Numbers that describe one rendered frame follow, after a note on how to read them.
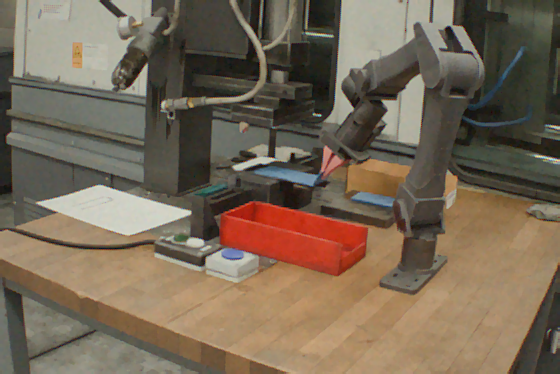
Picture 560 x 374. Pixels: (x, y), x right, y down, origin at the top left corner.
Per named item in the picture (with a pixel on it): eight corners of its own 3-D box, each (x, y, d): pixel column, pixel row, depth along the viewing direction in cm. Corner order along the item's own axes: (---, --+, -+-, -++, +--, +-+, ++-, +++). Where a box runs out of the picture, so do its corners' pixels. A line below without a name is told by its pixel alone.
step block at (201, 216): (202, 243, 136) (203, 198, 133) (189, 240, 137) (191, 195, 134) (221, 235, 141) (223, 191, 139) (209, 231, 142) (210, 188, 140)
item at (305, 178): (318, 187, 147) (320, 173, 146) (254, 172, 154) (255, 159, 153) (333, 181, 153) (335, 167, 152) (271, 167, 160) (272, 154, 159)
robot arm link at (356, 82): (329, 94, 149) (343, 45, 142) (366, 95, 152) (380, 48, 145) (349, 126, 141) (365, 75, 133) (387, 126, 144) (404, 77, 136)
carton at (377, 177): (439, 218, 164) (443, 185, 162) (344, 197, 176) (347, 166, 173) (454, 205, 175) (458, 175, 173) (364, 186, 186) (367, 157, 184)
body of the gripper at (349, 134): (331, 130, 150) (350, 103, 147) (367, 162, 148) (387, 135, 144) (317, 134, 145) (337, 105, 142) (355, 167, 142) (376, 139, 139)
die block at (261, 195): (266, 224, 149) (269, 189, 147) (226, 214, 154) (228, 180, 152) (311, 203, 166) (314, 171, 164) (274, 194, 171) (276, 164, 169)
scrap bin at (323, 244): (338, 276, 124) (341, 244, 123) (219, 244, 136) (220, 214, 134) (365, 256, 135) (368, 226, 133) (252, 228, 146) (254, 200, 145)
